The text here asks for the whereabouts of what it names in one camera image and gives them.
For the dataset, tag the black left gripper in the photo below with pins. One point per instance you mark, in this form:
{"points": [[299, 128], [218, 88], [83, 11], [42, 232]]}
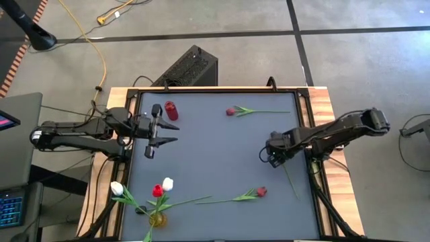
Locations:
{"points": [[144, 127]]}

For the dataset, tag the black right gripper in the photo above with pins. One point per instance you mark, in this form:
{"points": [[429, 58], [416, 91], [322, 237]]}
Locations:
{"points": [[282, 144]]}

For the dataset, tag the white artificial tulip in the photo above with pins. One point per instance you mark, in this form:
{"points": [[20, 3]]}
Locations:
{"points": [[167, 183], [116, 188]]}

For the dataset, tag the red artificial tulip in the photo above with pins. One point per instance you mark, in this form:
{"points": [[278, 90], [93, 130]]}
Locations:
{"points": [[158, 191], [230, 112], [261, 192]]}

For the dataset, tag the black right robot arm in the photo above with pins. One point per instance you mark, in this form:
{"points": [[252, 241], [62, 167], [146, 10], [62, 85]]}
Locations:
{"points": [[336, 129]]}

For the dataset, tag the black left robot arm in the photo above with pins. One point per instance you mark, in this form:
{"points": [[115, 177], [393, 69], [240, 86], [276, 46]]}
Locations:
{"points": [[74, 142]]}

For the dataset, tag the red ribbed glass vase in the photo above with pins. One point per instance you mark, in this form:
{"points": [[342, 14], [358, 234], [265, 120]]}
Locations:
{"points": [[171, 112]]}

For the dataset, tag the amber glass vase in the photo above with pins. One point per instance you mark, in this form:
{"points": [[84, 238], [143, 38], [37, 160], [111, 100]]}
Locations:
{"points": [[158, 220]]}

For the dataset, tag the black perforated computer tower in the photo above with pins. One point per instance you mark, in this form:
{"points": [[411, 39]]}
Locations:
{"points": [[188, 67]]}

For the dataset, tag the green leafy flower stem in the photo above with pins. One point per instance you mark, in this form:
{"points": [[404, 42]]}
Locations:
{"points": [[147, 237]]}

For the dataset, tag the gray side table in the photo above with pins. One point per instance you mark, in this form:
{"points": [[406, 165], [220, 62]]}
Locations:
{"points": [[23, 151]]}

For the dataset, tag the black floor stand pole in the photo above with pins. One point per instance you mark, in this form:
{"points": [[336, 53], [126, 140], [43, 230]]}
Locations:
{"points": [[40, 38]]}

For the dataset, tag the small dark display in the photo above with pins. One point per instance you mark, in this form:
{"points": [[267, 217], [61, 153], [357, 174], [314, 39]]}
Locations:
{"points": [[8, 121]]}

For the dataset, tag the orange black striped tape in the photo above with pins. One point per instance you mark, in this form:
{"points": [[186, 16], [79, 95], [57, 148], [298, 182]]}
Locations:
{"points": [[21, 52]]}

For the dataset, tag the backlit keyboard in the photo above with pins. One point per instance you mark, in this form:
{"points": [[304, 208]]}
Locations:
{"points": [[11, 208]]}

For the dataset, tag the black table border frame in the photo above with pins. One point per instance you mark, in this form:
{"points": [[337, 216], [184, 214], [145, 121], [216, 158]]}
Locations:
{"points": [[218, 90]]}

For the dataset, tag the black frame strut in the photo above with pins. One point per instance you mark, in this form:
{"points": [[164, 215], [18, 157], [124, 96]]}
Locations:
{"points": [[331, 208], [100, 218]]}

